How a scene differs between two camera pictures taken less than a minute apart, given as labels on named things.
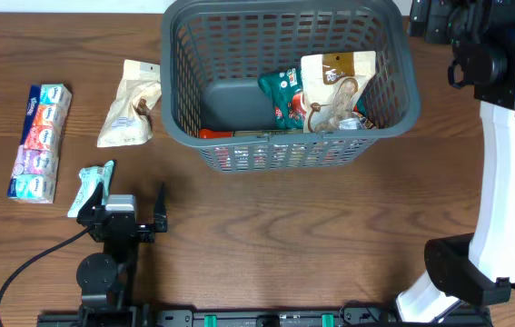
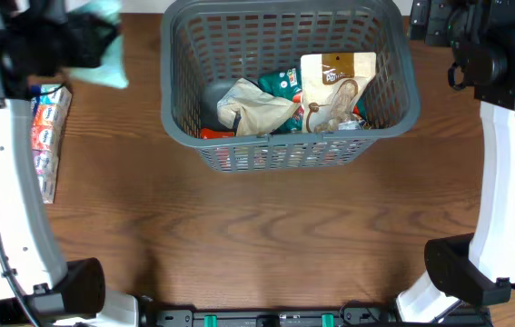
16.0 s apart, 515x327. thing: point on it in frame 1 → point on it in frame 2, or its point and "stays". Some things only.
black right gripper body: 442,24 stays
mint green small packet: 91,176 → 112,70
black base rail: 479,317 stays
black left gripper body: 129,247 → 67,48
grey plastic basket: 214,53 stays
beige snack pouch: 131,121 → 260,109
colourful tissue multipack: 34,176 stays
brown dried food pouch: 332,84 stays
